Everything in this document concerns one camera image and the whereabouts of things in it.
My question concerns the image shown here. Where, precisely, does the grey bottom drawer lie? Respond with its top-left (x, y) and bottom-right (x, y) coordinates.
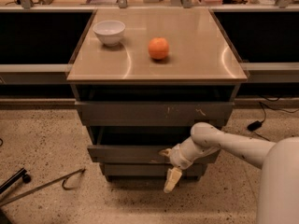
top-left (99, 163), bottom-right (207, 180)

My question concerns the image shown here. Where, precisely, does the orange fruit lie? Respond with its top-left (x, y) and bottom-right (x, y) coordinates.
top-left (148, 37), bottom-right (169, 60)

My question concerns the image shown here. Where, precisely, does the white ceramic bowl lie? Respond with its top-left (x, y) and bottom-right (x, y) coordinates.
top-left (93, 21), bottom-right (125, 47)

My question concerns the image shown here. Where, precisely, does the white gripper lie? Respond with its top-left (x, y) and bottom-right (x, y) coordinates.
top-left (159, 144), bottom-right (193, 193)

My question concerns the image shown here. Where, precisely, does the grey top drawer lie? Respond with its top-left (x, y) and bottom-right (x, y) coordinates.
top-left (76, 102), bottom-right (234, 127)

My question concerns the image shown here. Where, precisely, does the metal rod with hook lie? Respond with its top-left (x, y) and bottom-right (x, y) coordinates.
top-left (0, 168), bottom-right (86, 207)

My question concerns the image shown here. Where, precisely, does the grey drawer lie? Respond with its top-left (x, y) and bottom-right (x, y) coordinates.
top-left (76, 102), bottom-right (234, 127)
top-left (87, 144), bottom-right (221, 165)
top-left (99, 163), bottom-right (207, 180)

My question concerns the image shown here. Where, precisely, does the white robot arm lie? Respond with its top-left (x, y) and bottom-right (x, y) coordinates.
top-left (160, 122), bottom-right (299, 224)

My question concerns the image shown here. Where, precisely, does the black floor cable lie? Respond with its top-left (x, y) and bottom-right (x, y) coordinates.
top-left (252, 96), bottom-right (299, 142)

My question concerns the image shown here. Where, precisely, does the black power adapter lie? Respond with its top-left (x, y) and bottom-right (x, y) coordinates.
top-left (247, 120), bottom-right (262, 132)

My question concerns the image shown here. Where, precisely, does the grey drawer cabinet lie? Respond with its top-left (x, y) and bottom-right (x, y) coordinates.
top-left (67, 7), bottom-right (247, 179)

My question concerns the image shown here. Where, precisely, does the black chair leg caster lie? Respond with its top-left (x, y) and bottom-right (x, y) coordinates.
top-left (0, 168), bottom-right (31, 194)

